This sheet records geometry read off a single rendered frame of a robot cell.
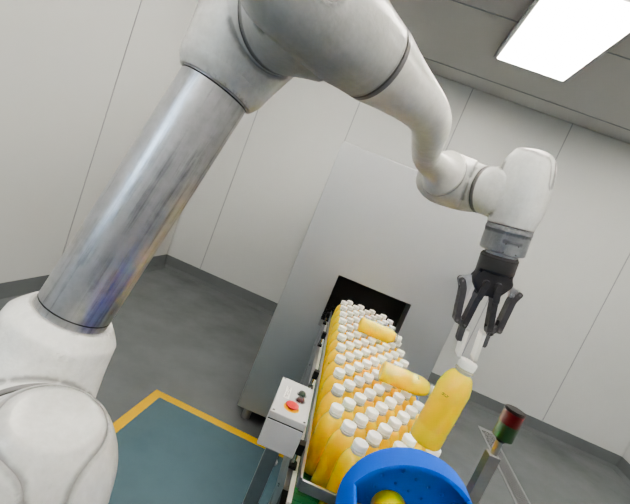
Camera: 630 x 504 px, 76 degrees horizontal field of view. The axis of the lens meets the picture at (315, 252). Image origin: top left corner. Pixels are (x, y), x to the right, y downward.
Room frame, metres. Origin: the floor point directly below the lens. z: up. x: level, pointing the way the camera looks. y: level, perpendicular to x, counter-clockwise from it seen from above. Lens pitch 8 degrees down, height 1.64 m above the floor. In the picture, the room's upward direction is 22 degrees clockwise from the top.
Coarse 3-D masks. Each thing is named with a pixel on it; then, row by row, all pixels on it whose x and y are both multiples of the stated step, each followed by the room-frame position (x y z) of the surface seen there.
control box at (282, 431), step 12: (288, 384) 1.10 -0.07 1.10; (300, 384) 1.13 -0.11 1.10; (276, 396) 1.01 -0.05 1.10; (288, 396) 1.04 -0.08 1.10; (276, 408) 0.96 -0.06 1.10; (288, 408) 0.98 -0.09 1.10; (300, 408) 1.00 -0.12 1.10; (276, 420) 0.94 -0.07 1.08; (288, 420) 0.94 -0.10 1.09; (300, 420) 0.95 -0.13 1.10; (264, 432) 0.94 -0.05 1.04; (276, 432) 0.94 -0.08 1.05; (288, 432) 0.94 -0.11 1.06; (300, 432) 0.94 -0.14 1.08; (264, 444) 0.94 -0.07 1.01; (276, 444) 0.94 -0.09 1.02; (288, 444) 0.94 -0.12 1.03; (288, 456) 0.94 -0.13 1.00
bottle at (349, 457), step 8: (352, 448) 0.94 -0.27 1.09; (344, 456) 0.93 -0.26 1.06; (352, 456) 0.92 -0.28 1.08; (360, 456) 0.93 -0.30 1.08; (336, 464) 0.94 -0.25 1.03; (344, 464) 0.92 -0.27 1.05; (352, 464) 0.91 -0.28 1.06; (336, 472) 0.93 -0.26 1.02; (344, 472) 0.91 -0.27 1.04; (328, 480) 0.95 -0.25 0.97; (336, 480) 0.92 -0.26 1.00; (328, 488) 0.93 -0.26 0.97; (336, 488) 0.91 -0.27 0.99
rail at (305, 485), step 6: (306, 480) 0.91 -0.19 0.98; (300, 486) 0.90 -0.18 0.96; (306, 486) 0.90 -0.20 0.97; (312, 486) 0.90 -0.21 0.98; (318, 486) 0.91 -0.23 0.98; (306, 492) 0.90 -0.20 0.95; (312, 492) 0.90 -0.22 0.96; (318, 492) 0.90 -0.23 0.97; (324, 492) 0.90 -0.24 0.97; (330, 492) 0.90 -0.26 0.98; (318, 498) 0.90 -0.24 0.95; (324, 498) 0.90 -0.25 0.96; (330, 498) 0.90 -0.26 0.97
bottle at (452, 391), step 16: (448, 384) 0.82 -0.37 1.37; (464, 384) 0.82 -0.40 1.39; (432, 400) 0.84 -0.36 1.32; (448, 400) 0.81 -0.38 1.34; (464, 400) 0.82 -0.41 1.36; (432, 416) 0.82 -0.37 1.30; (448, 416) 0.81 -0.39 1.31; (416, 432) 0.83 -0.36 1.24; (432, 432) 0.81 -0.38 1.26; (448, 432) 0.82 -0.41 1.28; (432, 448) 0.81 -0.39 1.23
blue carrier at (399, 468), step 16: (400, 448) 0.78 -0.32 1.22; (368, 464) 0.76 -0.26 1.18; (384, 464) 0.74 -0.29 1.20; (400, 464) 0.73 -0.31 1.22; (416, 464) 0.73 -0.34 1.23; (432, 464) 0.75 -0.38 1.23; (352, 480) 0.74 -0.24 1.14; (368, 480) 0.78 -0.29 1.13; (384, 480) 0.78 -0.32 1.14; (400, 480) 0.78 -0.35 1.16; (416, 480) 0.78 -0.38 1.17; (432, 480) 0.78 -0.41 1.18; (448, 480) 0.72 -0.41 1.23; (336, 496) 0.78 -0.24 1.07; (352, 496) 0.70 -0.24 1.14; (368, 496) 0.78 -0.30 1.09; (416, 496) 0.78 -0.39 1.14; (432, 496) 0.78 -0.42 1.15; (448, 496) 0.78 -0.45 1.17; (464, 496) 0.72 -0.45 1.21
